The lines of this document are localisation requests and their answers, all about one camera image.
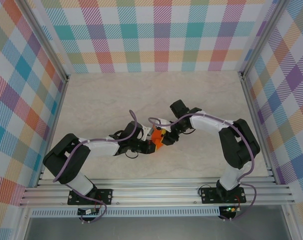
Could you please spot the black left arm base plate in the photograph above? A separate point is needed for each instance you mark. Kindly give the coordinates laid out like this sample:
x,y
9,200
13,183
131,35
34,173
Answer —
x,y
106,195

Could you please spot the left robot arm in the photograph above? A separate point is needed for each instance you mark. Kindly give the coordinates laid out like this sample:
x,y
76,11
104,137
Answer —
x,y
76,162

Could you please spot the circuit board with green light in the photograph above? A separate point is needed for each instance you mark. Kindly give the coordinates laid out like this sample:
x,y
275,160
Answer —
x,y
230,209

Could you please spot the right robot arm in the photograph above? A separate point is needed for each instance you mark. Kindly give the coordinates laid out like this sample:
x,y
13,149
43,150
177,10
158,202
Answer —
x,y
234,152

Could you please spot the aluminium corner post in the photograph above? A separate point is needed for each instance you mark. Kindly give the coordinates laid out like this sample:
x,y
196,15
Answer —
x,y
262,37
45,37

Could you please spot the small dark circuit board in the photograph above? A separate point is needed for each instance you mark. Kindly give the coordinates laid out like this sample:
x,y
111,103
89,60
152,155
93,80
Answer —
x,y
86,212

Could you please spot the grey metal panel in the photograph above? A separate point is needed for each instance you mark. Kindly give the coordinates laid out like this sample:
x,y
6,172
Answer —
x,y
154,227

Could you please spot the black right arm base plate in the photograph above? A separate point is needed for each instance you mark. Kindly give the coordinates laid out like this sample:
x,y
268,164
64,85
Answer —
x,y
207,196

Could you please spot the aluminium rail frame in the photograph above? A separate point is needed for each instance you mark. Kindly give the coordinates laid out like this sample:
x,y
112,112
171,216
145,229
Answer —
x,y
154,192

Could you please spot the orange paper sheet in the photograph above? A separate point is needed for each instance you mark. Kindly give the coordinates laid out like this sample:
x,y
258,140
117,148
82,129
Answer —
x,y
157,138

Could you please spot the aluminium side rail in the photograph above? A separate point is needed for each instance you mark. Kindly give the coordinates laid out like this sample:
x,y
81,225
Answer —
x,y
258,130
52,132

